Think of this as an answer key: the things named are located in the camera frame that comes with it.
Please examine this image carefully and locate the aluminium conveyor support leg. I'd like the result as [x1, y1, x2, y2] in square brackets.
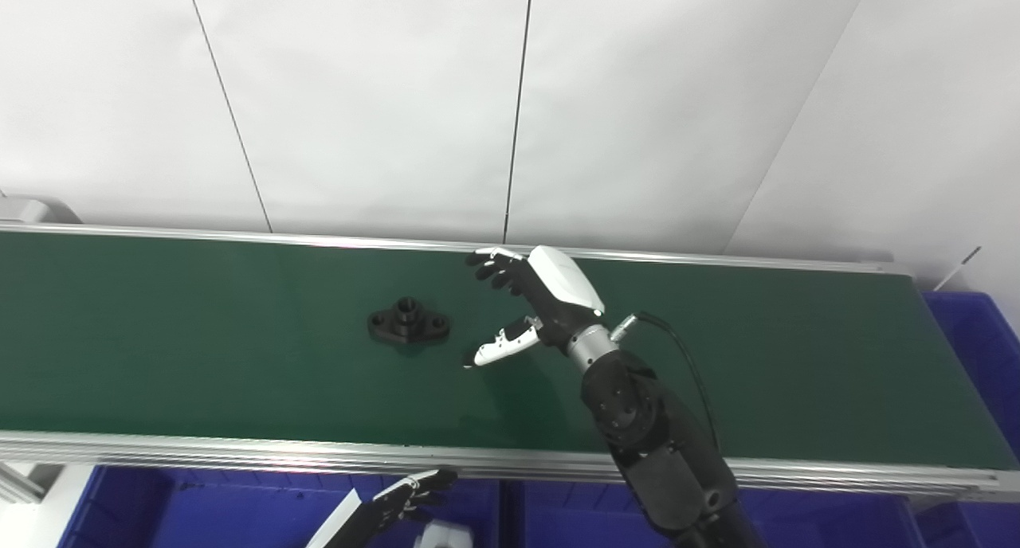
[0, 460, 49, 505]

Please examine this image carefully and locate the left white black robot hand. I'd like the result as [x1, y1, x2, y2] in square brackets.
[307, 468, 460, 548]

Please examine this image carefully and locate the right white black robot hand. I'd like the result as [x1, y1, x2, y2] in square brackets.
[464, 245, 606, 368]

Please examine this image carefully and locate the thin grey rod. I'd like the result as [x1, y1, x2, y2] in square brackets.
[934, 245, 983, 292]

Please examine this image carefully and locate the green conveyor belt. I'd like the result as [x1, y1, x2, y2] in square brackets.
[0, 221, 1020, 503]

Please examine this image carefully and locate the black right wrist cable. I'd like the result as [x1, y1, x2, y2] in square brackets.
[610, 311, 722, 453]

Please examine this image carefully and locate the white cylindrical plastic part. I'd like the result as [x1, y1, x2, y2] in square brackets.
[414, 520, 463, 548]

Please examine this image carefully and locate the black flange part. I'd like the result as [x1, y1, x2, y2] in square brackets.
[367, 296, 452, 345]

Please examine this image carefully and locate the blue plastic bin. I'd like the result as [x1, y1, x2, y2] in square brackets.
[504, 478, 929, 548]
[56, 464, 501, 548]
[916, 292, 1020, 548]

